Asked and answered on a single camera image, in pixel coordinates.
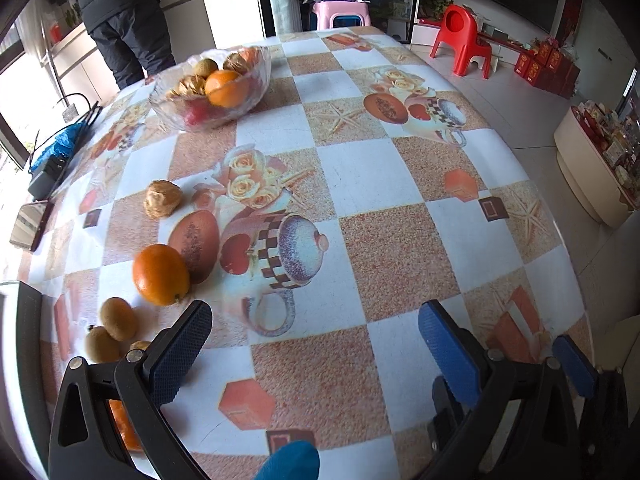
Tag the white foam box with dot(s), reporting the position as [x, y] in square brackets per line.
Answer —
[30, 340]

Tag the wrinkled tan walnut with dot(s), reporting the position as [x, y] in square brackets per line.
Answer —
[190, 85]
[162, 199]
[236, 62]

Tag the stack of red gift boxes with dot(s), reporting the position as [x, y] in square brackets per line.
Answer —
[545, 65]

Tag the blue plastic bag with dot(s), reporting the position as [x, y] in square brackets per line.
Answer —
[62, 142]

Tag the round white display stand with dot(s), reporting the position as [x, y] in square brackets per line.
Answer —
[585, 170]

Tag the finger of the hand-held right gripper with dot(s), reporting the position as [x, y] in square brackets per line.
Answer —
[575, 365]

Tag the white cabinet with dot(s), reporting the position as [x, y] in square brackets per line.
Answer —
[220, 0]

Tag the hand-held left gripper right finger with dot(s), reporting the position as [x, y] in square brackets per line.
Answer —
[450, 350]

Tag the red tomato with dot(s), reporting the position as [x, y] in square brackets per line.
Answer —
[197, 112]

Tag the clear glass bowl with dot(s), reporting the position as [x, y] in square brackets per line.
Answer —
[165, 105]

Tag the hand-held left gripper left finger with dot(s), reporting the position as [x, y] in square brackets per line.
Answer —
[182, 350]

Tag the blue cloth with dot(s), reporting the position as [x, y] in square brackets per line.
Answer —
[290, 462]

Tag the green potted plant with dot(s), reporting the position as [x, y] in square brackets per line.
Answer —
[435, 5]

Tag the small brown round fruit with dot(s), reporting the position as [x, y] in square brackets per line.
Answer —
[118, 317]
[206, 66]
[102, 344]
[140, 345]

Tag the pink plastic stool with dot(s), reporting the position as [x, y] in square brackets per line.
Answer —
[340, 10]

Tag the red plastic chair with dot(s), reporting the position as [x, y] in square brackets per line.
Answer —
[457, 35]

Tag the red-cased smartphone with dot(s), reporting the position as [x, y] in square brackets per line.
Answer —
[27, 225]

